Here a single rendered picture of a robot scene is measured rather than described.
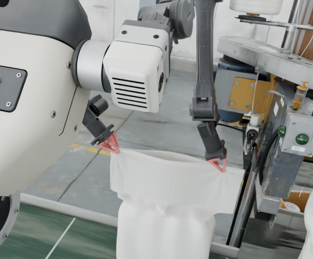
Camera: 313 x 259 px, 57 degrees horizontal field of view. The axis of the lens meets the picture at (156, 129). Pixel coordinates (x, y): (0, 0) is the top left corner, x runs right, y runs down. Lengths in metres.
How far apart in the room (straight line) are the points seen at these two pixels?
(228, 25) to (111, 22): 2.34
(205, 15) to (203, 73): 0.18
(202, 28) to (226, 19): 4.96
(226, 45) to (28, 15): 0.78
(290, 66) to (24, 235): 1.44
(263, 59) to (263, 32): 4.96
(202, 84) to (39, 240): 1.15
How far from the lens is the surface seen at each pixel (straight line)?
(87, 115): 1.06
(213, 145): 1.00
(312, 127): 0.78
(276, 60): 0.99
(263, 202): 0.93
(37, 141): 0.52
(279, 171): 0.88
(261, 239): 1.57
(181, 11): 0.63
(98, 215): 1.70
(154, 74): 0.47
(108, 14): 6.42
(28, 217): 1.81
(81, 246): 1.61
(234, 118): 1.26
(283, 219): 1.49
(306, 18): 1.27
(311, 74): 0.91
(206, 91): 0.94
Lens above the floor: 1.59
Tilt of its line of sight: 27 degrees down
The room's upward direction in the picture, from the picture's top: 6 degrees clockwise
